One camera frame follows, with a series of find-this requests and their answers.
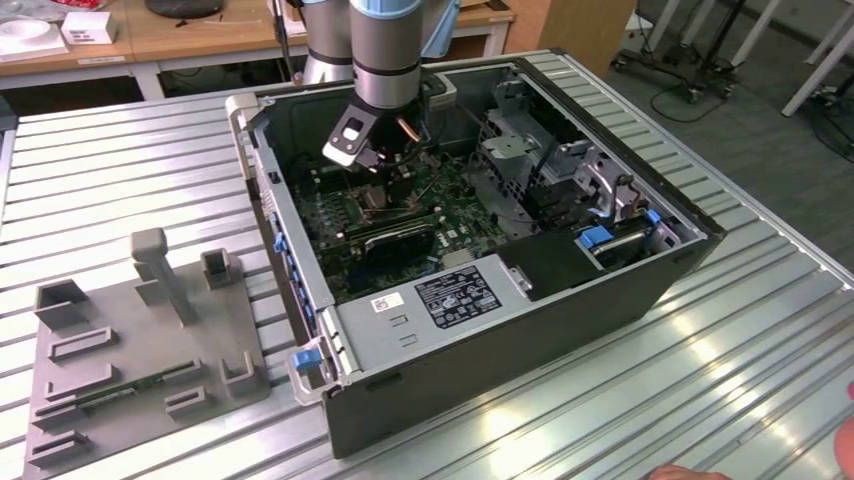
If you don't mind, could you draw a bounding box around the CPU socket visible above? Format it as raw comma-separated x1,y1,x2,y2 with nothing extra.
348,180,433,226

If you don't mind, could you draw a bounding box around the blue slot retainer bar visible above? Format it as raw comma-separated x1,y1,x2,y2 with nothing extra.
269,234,316,326

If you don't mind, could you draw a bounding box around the silver perforated drive cage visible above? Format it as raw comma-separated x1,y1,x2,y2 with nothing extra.
476,79,605,226

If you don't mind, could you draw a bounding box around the black graphics card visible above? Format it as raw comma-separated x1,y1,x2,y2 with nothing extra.
361,223,436,267

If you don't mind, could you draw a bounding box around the green motherboard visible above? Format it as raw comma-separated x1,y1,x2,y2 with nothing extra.
292,149,512,307

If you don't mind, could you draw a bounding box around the pale blue teach pendant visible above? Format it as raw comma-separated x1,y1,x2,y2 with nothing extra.
420,0,463,60

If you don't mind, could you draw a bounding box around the silver disk bay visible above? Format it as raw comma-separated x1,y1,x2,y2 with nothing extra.
572,142,688,256

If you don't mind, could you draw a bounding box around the blue drive carrier latch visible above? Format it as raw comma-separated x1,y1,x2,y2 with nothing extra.
576,225,613,249

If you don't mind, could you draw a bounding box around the grey power supply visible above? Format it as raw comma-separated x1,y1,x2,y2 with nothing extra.
331,254,535,374

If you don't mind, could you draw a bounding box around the wooden desk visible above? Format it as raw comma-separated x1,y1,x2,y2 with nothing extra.
0,0,519,99

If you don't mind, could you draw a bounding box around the wooden cabinet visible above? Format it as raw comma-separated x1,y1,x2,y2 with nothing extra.
539,0,635,76

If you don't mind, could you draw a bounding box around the black round base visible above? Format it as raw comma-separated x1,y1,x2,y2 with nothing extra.
145,0,225,16

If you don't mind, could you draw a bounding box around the blue case latch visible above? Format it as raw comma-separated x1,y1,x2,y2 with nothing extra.
287,349,321,374

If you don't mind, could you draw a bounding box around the black grey PC case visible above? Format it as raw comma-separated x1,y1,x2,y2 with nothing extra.
224,47,728,460

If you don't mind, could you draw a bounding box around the black wheeled stand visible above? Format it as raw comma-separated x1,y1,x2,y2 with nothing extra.
611,0,743,104

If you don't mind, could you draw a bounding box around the white cardboard box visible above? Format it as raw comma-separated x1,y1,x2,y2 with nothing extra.
60,12,118,46

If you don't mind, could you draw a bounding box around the white plastic tray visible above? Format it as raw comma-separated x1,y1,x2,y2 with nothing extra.
0,14,68,56

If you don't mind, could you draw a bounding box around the green RAM stick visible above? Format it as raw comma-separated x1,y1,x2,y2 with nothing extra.
76,367,201,409

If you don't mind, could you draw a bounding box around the grey parts rack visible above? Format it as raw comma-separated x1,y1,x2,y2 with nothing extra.
22,227,273,476

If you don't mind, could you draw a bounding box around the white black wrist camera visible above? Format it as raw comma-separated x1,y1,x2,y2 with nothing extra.
321,102,389,170

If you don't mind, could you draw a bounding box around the black looped wire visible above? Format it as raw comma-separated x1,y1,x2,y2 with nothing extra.
464,152,539,225

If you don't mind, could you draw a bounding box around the white desk frame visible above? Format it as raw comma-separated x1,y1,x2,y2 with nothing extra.
730,0,854,117

